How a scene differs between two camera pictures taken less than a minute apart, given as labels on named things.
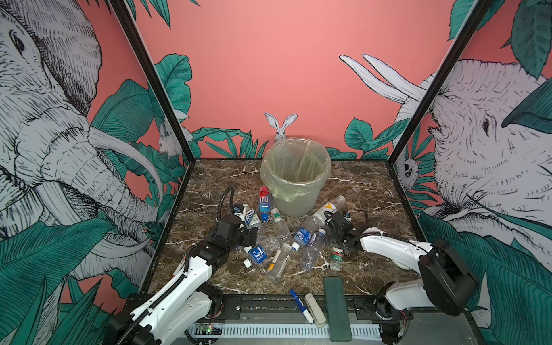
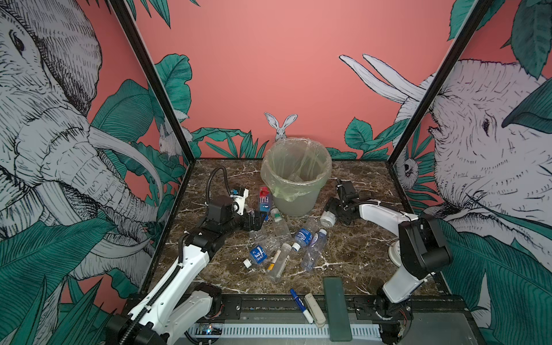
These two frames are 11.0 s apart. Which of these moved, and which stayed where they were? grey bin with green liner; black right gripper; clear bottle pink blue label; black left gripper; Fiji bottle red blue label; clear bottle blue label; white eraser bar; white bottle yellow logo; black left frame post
Moved: black right gripper; white bottle yellow logo; black left gripper
Stayed: black left frame post; clear bottle pink blue label; white eraser bar; grey bin with green liner; clear bottle blue label; Fiji bottle red blue label
